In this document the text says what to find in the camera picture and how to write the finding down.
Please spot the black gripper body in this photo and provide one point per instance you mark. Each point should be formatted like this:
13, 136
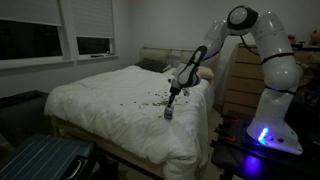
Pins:
175, 91

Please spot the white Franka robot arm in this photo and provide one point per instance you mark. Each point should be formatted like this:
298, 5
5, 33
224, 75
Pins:
276, 110

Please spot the bed with white duvet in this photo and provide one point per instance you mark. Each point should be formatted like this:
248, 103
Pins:
110, 100

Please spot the dark grey pillow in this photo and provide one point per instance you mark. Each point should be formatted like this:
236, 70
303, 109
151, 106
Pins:
151, 65

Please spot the pink pillow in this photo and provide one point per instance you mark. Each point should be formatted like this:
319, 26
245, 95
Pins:
206, 73

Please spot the beige padded headboard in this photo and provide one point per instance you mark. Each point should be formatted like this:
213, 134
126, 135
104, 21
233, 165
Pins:
156, 55

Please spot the wooden chest of drawers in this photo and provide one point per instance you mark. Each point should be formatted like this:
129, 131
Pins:
243, 83

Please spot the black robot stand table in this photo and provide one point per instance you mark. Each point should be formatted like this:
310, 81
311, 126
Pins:
233, 156

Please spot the dark remote control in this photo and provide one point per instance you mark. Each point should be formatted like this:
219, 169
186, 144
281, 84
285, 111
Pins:
97, 55

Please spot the narrow dark window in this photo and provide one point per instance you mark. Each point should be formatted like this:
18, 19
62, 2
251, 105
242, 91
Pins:
93, 45

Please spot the narrow white window blind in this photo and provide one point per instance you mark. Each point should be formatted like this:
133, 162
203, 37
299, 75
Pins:
93, 18

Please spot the small brown box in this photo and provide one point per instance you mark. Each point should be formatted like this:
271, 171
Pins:
292, 39

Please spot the blue ribbed suitcase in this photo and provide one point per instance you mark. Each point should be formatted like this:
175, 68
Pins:
43, 156

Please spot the yellow plush toy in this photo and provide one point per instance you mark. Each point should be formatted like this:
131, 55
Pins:
315, 37

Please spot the wide dark window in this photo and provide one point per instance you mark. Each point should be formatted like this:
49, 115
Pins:
30, 40

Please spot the wide white window blind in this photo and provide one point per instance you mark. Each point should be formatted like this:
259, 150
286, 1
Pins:
30, 11

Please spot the wooden bed frame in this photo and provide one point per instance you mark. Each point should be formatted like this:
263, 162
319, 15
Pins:
110, 146

